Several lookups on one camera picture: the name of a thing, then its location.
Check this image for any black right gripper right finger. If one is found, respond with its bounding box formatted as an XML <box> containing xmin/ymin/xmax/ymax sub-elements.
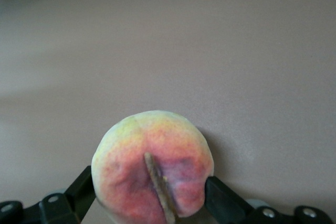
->
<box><xmin>204</xmin><ymin>176</ymin><xmax>336</xmax><ymax>224</ymax></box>

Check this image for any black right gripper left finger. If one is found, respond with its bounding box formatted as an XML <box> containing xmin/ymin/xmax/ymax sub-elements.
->
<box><xmin>0</xmin><ymin>165</ymin><xmax>96</xmax><ymax>224</ymax></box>

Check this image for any pink yellow toy peach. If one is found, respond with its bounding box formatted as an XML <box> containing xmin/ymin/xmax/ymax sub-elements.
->
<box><xmin>91</xmin><ymin>110</ymin><xmax>215</xmax><ymax>224</ymax></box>

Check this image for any brown table cover sheet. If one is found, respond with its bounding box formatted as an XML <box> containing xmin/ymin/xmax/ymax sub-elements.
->
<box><xmin>0</xmin><ymin>0</ymin><xmax>336</xmax><ymax>224</ymax></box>

